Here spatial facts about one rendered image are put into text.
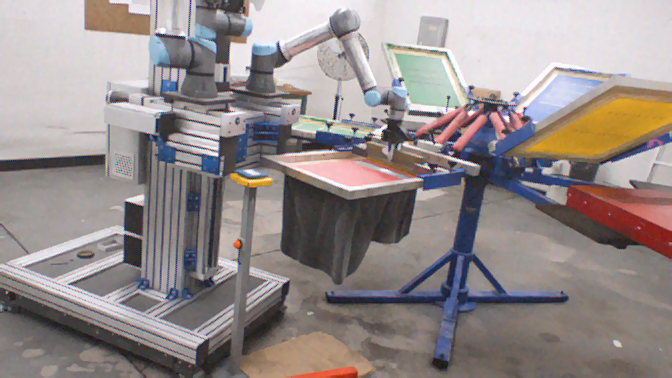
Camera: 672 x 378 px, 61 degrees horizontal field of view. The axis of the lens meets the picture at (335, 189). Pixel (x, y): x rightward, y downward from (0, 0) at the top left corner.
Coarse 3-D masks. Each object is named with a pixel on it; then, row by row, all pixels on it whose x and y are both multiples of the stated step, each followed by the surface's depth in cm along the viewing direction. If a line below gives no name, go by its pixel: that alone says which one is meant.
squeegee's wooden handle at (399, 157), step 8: (368, 144) 294; (376, 144) 291; (368, 152) 295; (376, 152) 291; (400, 152) 280; (392, 160) 284; (400, 160) 280; (408, 160) 277; (416, 160) 273; (424, 160) 273
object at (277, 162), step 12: (264, 156) 263; (276, 156) 267; (288, 156) 271; (300, 156) 276; (312, 156) 282; (324, 156) 288; (336, 156) 294; (348, 156) 300; (360, 156) 307; (276, 168) 256; (288, 168) 250; (300, 168) 250; (312, 180) 240; (324, 180) 235; (396, 180) 250; (408, 180) 253; (420, 180) 257; (336, 192) 230; (348, 192) 225; (360, 192) 229; (372, 192) 235; (384, 192) 240
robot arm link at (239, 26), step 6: (222, 12) 210; (228, 12) 208; (234, 12) 208; (228, 18) 204; (234, 18) 206; (240, 18) 208; (246, 18) 210; (234, 24) 206; (240, 24) 207; (246, 24) 209; (252, 24) 211; (228, 30) 205; (234, 30) 207; (240, 30) 208; (246, 30) 210; (252, 30) 212; (234, 36) 211; (240, 36) 211; (246, 36) 212
